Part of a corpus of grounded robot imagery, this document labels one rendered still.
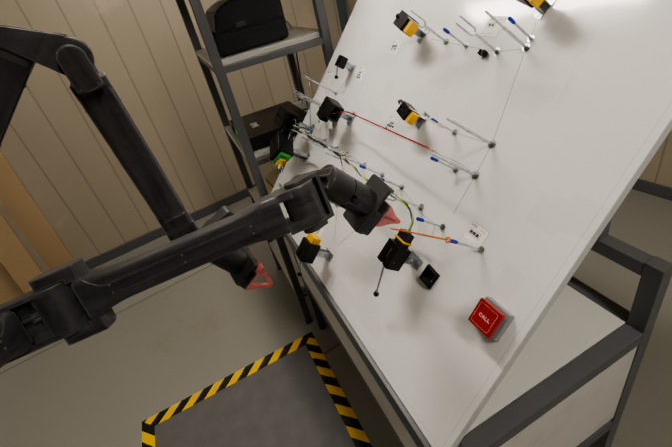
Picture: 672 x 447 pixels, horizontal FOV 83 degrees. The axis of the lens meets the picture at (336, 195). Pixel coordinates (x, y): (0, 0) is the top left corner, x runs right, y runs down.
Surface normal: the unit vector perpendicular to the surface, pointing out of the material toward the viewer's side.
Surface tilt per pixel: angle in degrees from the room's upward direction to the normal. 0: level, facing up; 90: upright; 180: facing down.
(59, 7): 90
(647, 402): 0
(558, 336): 0
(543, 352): 0
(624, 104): 49
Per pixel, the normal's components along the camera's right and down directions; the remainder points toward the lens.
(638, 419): -0.20, -0.83
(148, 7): 0.51, 0.36
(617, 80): -0.80, -0.26
